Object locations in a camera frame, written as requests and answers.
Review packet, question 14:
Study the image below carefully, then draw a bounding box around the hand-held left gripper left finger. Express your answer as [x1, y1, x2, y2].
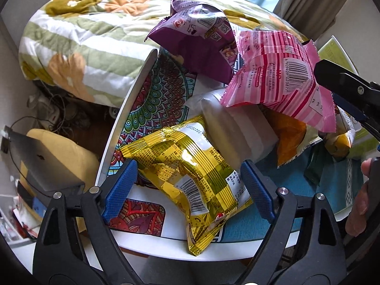
[32, 160, 140, 285]

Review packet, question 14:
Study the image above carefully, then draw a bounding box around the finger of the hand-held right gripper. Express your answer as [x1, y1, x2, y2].
[332, 93, 380, 141]
[314, 59, 380, 105]

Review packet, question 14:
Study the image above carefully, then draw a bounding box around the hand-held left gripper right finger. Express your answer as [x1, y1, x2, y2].
[234, 160, 348, 285]

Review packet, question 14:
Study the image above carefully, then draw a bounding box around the yellow-green cardboard box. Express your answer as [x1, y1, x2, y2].
[316, 36, 380, 161]

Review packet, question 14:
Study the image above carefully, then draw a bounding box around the pale white snack packet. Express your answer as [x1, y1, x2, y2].
[190, 88, 280, 162]

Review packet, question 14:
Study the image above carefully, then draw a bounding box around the orange and white snack packet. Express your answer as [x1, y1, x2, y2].
[261, 107, 323, 167]

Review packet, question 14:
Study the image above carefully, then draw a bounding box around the yellow checked snack packet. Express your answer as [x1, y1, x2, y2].
[119, 116, 253, 256]

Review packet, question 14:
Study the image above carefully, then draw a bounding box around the pink striped snack packet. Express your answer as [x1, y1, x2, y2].
[220, 30, 337, 133]

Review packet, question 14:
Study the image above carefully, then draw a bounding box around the purple snack packet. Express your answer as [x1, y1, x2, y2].
[145, 0, 238, 85]

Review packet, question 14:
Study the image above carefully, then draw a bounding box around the person's right hand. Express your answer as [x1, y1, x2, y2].
[345, 157, 380, 238]

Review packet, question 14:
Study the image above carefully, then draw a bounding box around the small yellow snack packet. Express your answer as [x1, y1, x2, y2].
[323, 110, 357, 159]

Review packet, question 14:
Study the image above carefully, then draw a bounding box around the yellow cushion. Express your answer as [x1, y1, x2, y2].
[19, 128, 100, 235]

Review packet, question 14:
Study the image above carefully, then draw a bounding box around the white round table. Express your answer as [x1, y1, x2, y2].
[95, 47, 367, 259]

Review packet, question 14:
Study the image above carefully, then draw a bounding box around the dark green snack packet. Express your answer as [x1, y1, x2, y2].
[304, 147, 330, 185]

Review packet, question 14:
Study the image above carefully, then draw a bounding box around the beige curtain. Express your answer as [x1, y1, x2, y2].
[275, 0, 363, 40]

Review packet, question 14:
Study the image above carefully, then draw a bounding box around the grey laptop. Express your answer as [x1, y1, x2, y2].
[4, 126, 86, 198]

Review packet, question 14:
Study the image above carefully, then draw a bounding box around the mandala printed table mat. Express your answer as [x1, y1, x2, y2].
[108, 49, 366, 238]

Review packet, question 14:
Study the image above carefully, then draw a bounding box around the white power strip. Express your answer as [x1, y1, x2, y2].
[30, 95, 61, 123]

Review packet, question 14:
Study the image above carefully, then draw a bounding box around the floral striped blanket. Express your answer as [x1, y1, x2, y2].
[18, 0, 309, 107]

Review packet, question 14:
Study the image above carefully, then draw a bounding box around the tangle of cables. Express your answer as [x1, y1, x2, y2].
[12, 90, 90, 131]

